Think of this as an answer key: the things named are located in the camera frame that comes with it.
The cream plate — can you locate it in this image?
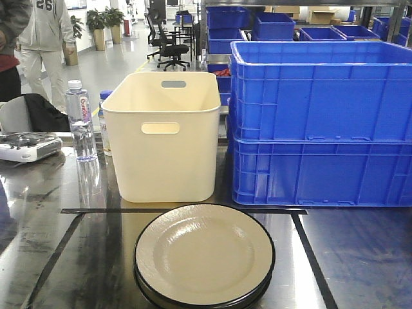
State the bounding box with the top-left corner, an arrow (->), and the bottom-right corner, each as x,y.
133,204 -> 276,296
133,263 -> 272,308

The cream plastic bin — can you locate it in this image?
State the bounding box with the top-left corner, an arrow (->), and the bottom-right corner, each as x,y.
102,71 -> 221,203

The large blue crate, lower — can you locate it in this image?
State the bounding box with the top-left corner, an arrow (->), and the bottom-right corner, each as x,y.
231,135 -> 411,207

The large blue crate, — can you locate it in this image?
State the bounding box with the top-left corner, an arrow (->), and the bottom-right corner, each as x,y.
229,41 -> 411,142
231,135 -> 411,207

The blue-capped bottle behind bin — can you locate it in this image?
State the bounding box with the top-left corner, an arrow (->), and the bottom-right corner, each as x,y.
98,90 -> 113,156

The black office chair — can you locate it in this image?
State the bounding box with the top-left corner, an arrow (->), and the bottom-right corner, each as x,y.
146,14 -> 190,71

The clear water bottle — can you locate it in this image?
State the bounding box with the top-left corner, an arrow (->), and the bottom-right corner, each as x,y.
65,80 -> 97,162

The large blue crate, upper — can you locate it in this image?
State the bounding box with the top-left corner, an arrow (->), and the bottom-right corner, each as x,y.
229,41 -> 411,142

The black jacket on chair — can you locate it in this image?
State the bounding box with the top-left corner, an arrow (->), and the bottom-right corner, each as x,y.
23,93 -> 70,132

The potted plant gold pot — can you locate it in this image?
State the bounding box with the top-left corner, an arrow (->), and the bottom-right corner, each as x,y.
62,15 -> 84,66

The white remote controller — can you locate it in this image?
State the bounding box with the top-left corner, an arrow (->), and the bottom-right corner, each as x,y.
1,132 -> 62,163

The person in white hoodie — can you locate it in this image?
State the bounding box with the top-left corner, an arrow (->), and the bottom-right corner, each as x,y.
18,1 -> 74,112

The person in grey sweater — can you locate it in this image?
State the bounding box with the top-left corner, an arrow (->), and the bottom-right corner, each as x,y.
1,0 -> 32,102

